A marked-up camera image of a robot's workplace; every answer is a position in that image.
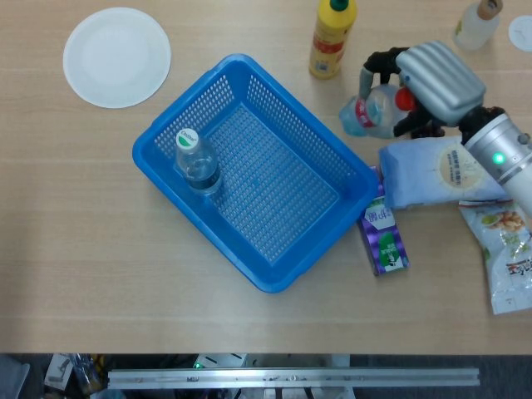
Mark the purple milk carton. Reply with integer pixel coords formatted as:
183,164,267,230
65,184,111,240
357,165,411,278

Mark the pale purple tissue pack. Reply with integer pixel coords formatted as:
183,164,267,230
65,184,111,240
378,135,516,210

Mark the aluminium rail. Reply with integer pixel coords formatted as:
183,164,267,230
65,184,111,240
106,367,481,391

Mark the blue perforated plastic basket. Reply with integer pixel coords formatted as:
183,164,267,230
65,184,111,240
131,52,379,294

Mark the clear bottle with cork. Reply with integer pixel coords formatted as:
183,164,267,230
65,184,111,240
451,0,504,52

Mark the yellow juice bottle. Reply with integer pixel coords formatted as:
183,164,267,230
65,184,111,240
308,0,358,80

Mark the white paper plate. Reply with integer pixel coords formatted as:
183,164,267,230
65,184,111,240
62,7,172,110

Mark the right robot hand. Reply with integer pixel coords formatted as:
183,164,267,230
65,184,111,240
360,40,487,138

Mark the white round table grommet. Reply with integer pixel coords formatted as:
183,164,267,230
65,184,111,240
508,15,532,53

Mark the silver nut snack bag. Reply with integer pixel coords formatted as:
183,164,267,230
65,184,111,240
458,199,532,316

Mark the green-capped water bottle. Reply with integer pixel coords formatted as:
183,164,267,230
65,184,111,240
172,128,223,197

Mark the red-capped water bottle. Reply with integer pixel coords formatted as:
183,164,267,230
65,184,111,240
338,82,416,140

